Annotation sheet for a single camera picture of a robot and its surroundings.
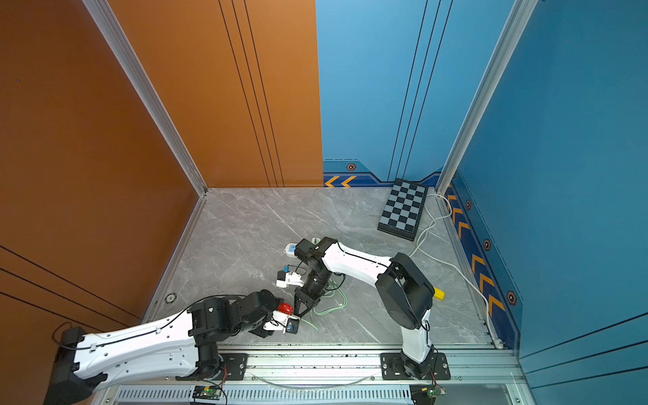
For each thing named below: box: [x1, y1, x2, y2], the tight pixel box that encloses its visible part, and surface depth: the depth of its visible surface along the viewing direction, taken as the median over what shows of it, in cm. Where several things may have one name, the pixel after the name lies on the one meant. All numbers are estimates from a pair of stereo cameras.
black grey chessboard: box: [377, 178, 429, 242], surface depth 111 cm
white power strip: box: [282, 243, 298, 258], surface depth 98 cm
